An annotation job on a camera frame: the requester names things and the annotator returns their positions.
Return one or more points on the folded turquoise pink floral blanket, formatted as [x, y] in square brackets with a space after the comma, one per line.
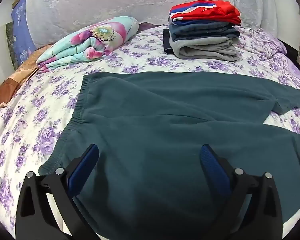
[95, 40]

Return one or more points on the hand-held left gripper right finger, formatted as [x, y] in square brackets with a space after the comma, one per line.
[213, 167]

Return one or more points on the purple floral bed sheet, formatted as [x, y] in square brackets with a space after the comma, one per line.
[35, 110]

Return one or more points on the blue printed cloth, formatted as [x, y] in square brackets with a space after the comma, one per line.
[21, 35]

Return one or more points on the folded blue jeans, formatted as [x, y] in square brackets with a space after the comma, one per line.
[205, 30]

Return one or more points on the green printed board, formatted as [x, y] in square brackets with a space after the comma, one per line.
[10, 42]

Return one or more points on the teal pants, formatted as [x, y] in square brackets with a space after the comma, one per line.
[152, 130]

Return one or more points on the folded grey pants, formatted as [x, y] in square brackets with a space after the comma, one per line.
[205, 48]

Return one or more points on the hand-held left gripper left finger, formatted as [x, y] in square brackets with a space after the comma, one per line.
[83, 170]

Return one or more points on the folded red white blue garment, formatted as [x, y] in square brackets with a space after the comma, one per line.
[215, 11]

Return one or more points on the white lace cover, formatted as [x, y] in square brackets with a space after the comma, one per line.
[115, 0]

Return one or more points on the dark bed frame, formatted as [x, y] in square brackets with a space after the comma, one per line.
[293, 52]

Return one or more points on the folded black garment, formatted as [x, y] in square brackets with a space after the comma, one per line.
[167, 42]

